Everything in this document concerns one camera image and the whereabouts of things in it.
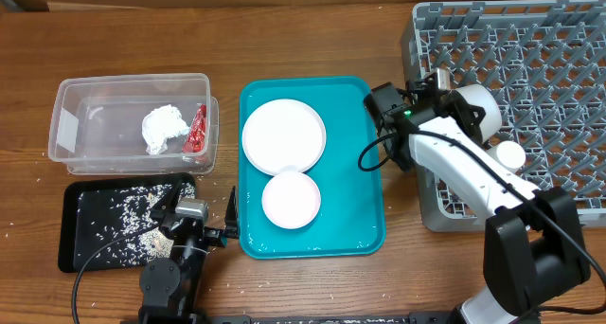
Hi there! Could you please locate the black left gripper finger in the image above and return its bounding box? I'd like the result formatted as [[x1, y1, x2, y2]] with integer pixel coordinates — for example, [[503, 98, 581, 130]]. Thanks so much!
[[224, 187, 240, 239], [150, 180, 183, 220]]

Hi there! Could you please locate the grey bowl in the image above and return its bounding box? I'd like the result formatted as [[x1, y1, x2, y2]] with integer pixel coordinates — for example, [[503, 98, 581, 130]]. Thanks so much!
[[455, 84, 502, 145]]

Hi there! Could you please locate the cream white cup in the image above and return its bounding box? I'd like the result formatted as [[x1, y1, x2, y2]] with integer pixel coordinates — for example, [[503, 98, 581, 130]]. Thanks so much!
[[487, 141, 526, 172]]

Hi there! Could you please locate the small pink rice bowl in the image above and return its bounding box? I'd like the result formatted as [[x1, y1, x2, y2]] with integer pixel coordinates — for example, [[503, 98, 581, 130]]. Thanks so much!
[[261, 171, 321, 229]]

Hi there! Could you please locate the red foil snack wrapper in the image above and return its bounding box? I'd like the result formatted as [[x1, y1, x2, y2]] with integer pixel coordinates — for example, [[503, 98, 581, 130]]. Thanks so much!
[[183, 105, 207, 153]]

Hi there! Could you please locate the white tissue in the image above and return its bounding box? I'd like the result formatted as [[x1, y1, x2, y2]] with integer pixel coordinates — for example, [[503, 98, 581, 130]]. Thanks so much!
[[142, 104, 189, 155]]

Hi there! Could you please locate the large pink plate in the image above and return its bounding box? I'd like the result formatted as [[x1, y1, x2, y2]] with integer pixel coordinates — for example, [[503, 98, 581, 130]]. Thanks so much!
[[241, 99, 327, 175]]

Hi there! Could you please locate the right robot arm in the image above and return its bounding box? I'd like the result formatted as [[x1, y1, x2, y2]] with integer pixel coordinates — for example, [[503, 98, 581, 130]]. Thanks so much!
[[364, 79, 599, 323]]

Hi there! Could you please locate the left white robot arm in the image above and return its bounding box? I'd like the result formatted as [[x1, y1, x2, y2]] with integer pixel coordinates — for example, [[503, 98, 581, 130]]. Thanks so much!
[[137, 182, 240, 324]]

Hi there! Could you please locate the grey dishwasher rack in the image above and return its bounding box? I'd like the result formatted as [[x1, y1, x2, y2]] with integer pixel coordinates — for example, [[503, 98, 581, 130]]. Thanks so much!
[[401, 0, 605, 227]]

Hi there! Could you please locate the black tray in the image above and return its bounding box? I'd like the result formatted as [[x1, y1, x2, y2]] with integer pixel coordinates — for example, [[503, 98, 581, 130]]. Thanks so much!
[[58, 173, 196, 273]]

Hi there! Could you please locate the teal plastic tray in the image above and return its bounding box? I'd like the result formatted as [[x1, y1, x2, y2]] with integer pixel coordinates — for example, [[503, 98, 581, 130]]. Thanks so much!
[[238, 76, 386, 260]]

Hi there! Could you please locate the clear plastic bin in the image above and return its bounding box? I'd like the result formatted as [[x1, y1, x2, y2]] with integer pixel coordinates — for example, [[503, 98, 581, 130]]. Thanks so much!
[[47, 73, 219, 175]]

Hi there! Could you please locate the black rail at table edge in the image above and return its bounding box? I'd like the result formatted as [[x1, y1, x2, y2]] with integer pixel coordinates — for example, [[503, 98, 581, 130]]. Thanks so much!
[[122, 309, 455, 324]]

